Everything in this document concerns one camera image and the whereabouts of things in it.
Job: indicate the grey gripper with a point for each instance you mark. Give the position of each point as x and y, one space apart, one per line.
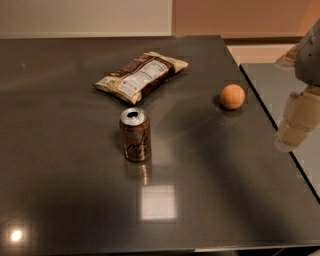
309 61

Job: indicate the orange soda can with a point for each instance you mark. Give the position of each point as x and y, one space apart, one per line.
135 133

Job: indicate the grey side table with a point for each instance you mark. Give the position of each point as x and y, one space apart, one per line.
277 88

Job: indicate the orange ball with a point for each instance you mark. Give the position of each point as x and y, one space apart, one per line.
232 97

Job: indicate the brown white snack bag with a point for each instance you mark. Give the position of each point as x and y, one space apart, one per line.
140 77

